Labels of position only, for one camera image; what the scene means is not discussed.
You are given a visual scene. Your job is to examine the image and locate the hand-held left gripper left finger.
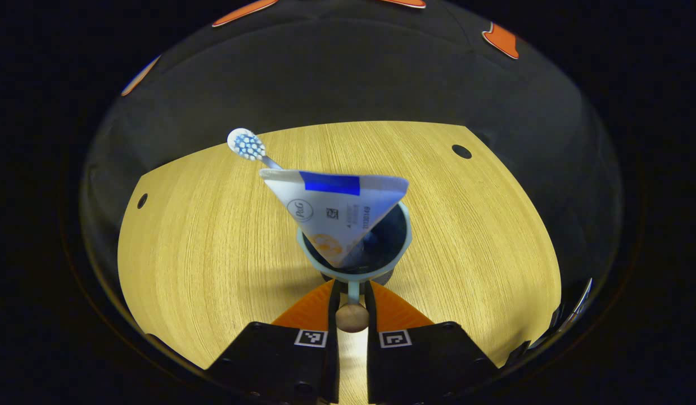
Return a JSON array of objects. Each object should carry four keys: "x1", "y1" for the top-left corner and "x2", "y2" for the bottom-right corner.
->
[{"x1": 205, "y1": 280, "x2": 342, "y2": 404}]

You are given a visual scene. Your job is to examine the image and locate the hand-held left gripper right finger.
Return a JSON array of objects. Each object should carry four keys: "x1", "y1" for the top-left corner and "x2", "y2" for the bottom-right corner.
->
[{"x1": 364, "y1": 280, "x2": 500, "y2": 404}]

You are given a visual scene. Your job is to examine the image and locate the light blue cup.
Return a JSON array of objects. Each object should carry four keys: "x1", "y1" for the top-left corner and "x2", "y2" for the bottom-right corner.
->
[{"x1": 296, "y1": 201, "x2": 413, "y2": 334}]

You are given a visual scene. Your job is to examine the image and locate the white toothpaste tube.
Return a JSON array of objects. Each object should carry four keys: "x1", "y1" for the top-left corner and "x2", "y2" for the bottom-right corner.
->
[{"x1": 260, "y1": 169, "x2": 409, "y2": 268}]

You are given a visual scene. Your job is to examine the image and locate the white toothbrush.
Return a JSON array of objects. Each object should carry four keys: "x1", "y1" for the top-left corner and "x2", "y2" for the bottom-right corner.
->
[{"x1": 227, "y1": 128, "x2": 284, "y2": 171}]

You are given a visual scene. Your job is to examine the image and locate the wooden desktop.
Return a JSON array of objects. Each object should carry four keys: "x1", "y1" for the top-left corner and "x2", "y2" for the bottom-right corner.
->
[{"x1": 117, "y1": 120, "x2": 562, "y2": 404}]

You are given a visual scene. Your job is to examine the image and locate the black backdrop cloth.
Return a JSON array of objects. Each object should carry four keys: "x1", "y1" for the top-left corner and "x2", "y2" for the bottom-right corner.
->
[{"x1": 81, "y1": 0, "x2": 624, "y2": 316}]

